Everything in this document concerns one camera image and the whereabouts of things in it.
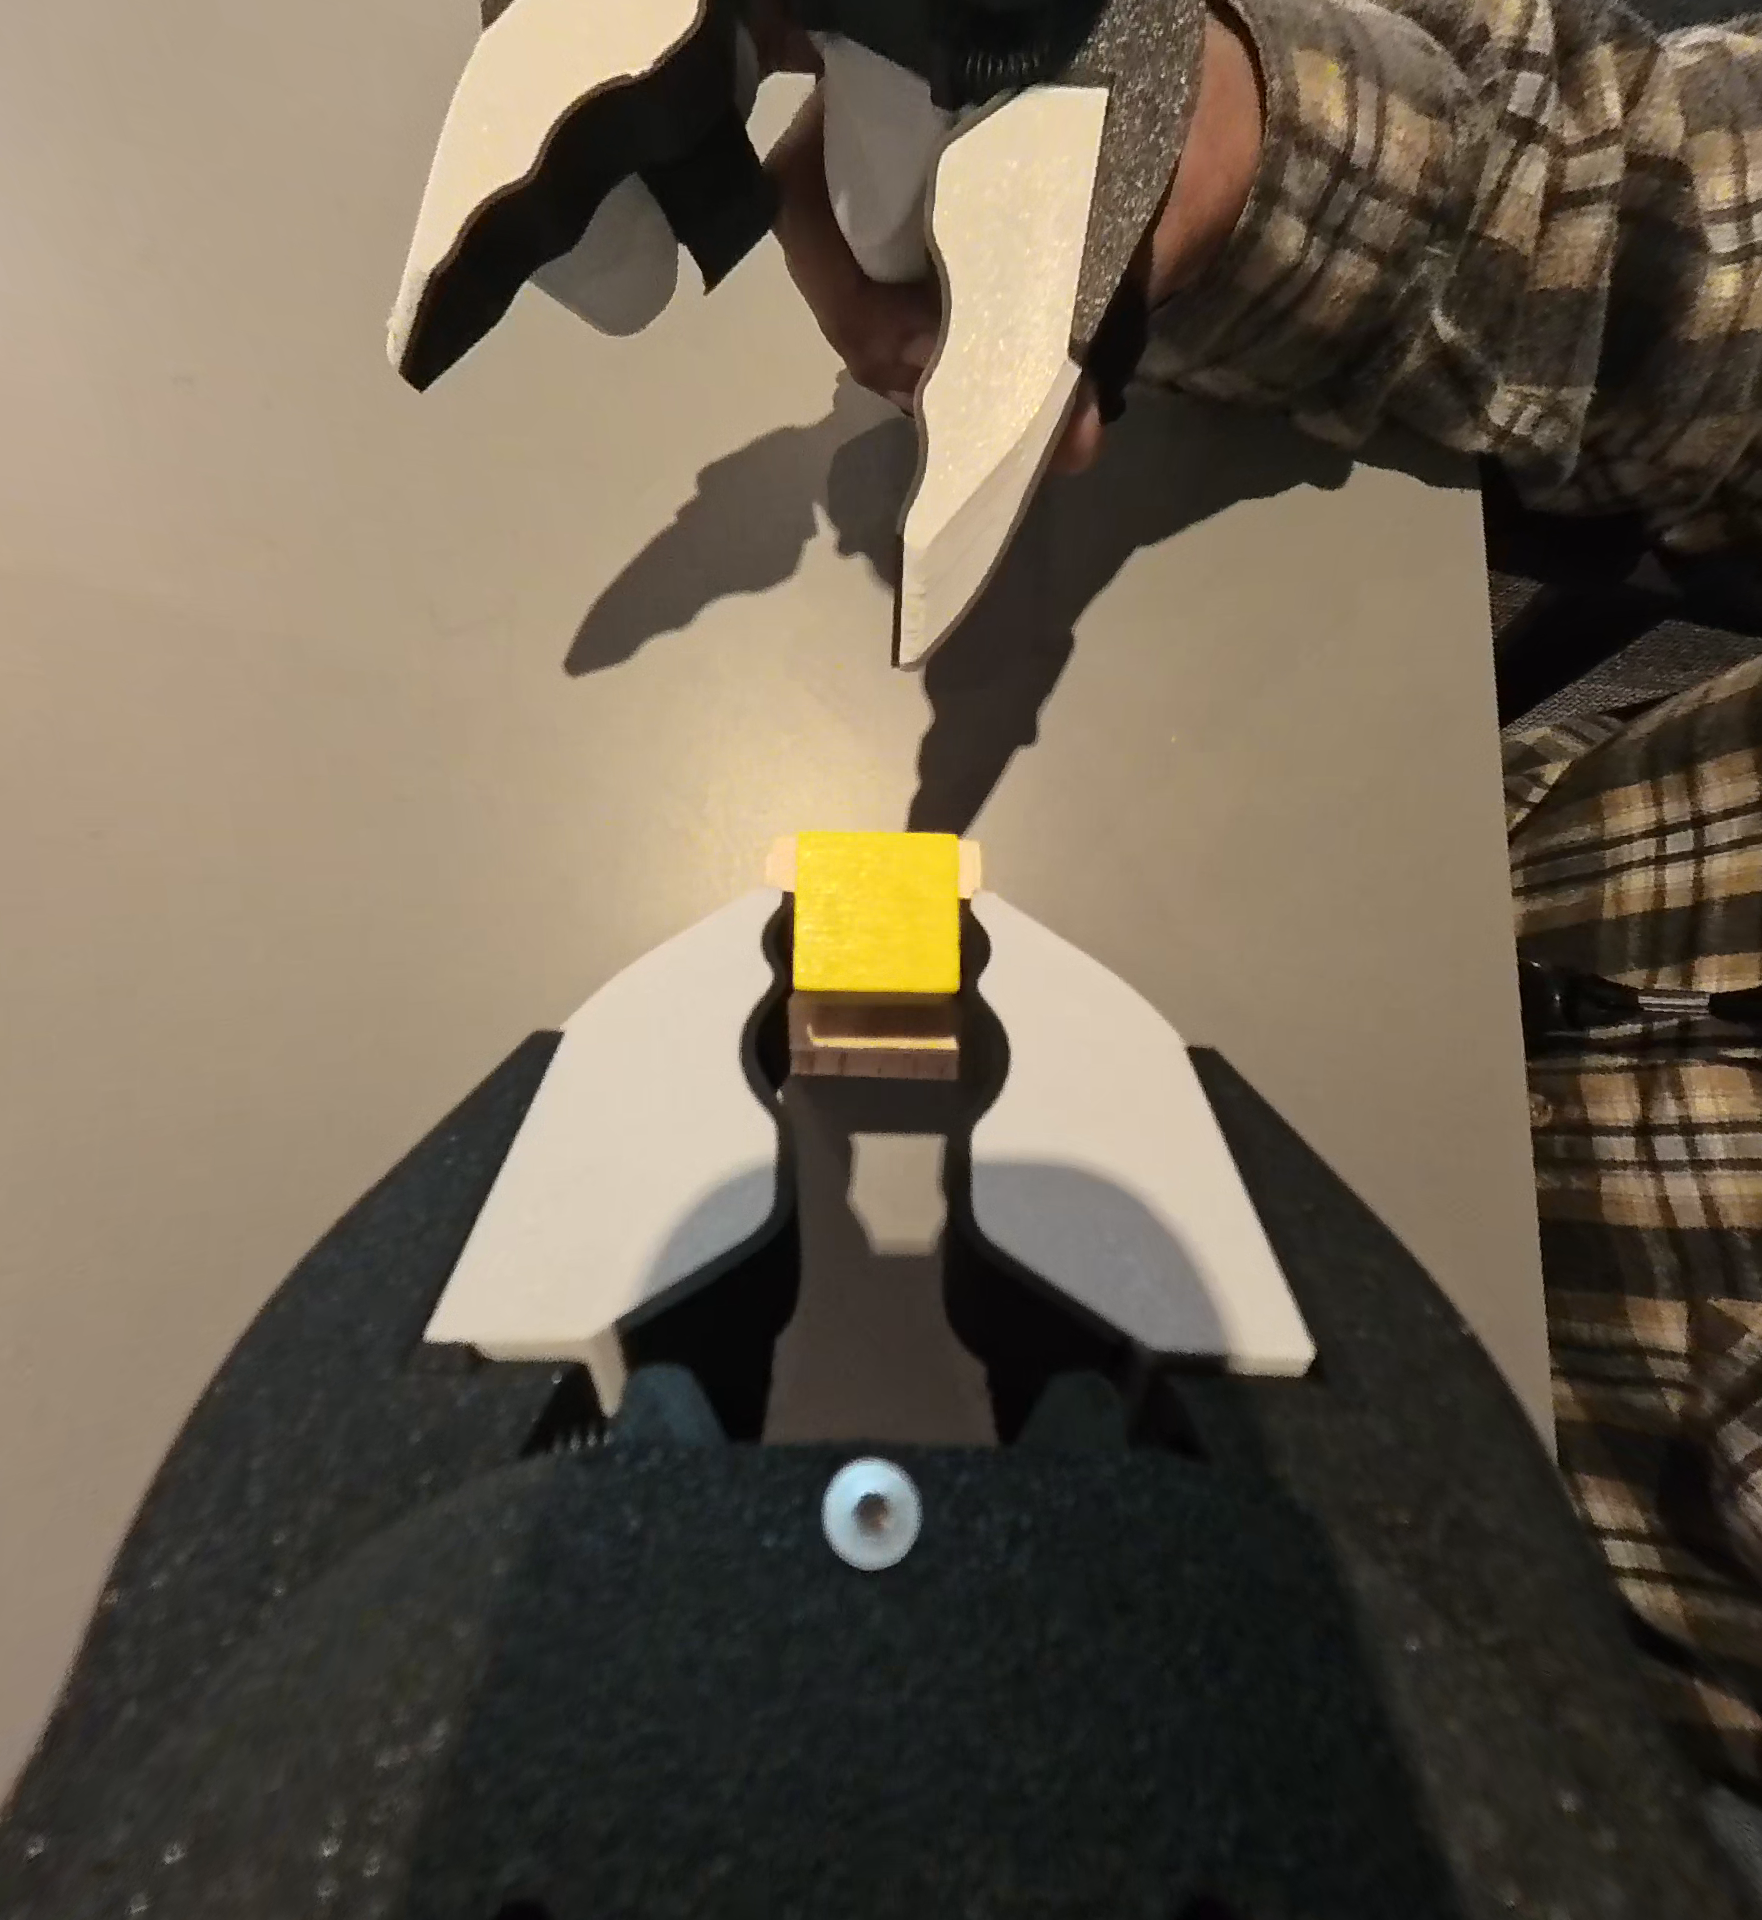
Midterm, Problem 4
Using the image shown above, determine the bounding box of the dark grey fabric seat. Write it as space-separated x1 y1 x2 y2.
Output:
1486 488 1762 742

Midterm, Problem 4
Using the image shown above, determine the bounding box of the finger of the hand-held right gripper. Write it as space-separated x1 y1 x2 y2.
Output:
894 87 1109 669
390 0 709 395

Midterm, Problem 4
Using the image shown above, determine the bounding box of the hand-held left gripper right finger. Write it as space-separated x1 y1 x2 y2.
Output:
946 886 1318 1378

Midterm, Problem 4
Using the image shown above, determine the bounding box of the person's plaid shirt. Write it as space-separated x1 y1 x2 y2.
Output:
1500 622 1762 1820

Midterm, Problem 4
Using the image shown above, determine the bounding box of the person's right forearm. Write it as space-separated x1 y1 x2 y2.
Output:
1123 0 1762 567

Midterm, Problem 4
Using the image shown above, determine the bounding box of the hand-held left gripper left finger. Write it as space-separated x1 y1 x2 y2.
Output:
427 886 811 1415

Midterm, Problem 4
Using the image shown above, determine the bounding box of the yellow and brown wooden cube block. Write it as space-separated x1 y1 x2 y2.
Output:
764 826 987 1084

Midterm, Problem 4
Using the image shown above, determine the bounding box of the person's right hand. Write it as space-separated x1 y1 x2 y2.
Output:
771 23 1271 484

